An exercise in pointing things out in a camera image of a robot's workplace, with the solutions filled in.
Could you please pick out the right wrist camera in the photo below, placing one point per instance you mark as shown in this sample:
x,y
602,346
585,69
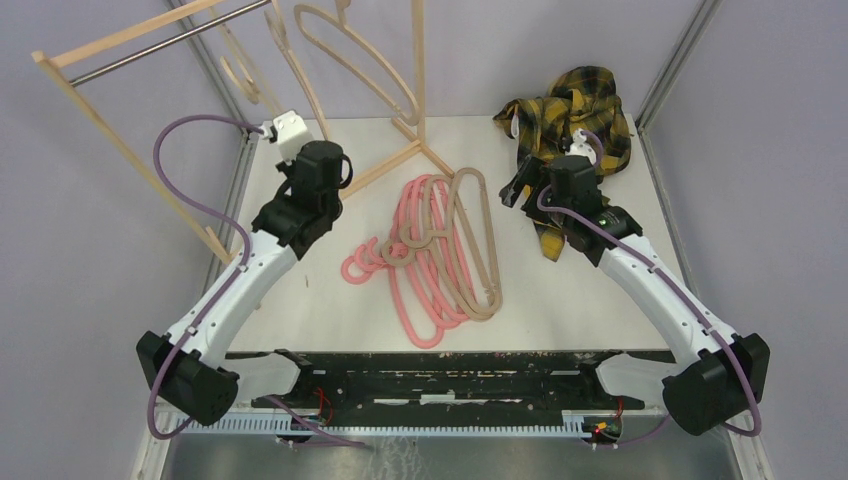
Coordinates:
x,y
583,144

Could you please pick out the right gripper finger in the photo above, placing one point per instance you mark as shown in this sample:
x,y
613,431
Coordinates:
x,y
532,172
510,193

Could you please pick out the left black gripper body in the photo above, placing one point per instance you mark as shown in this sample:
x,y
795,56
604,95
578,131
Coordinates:
x,y
287,169

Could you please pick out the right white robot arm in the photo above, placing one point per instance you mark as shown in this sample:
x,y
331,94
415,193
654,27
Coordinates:
x,y
717,377

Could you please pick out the pink hanger inner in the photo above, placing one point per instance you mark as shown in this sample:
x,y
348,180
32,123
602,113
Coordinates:
x,y
452,266

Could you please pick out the yellow plaid shirt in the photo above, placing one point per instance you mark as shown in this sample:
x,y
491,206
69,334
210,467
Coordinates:
x,y
584,97

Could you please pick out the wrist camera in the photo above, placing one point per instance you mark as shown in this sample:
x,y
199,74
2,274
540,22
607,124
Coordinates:
x,y
583,144
288,134

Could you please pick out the white cable comb rail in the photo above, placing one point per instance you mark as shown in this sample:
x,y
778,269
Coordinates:
x,y
283,424

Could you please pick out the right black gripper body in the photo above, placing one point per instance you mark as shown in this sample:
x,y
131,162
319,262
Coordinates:
x,y
549,201

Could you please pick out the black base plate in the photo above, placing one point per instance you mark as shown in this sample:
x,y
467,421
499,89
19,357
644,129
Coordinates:
x,y
451,389

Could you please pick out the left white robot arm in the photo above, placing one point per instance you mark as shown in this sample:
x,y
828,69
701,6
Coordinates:
x,y
185,365

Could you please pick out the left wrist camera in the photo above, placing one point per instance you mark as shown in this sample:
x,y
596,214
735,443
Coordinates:
x,y
288,134

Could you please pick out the wooden clothes rack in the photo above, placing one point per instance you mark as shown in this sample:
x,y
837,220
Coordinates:
x,y
53,67

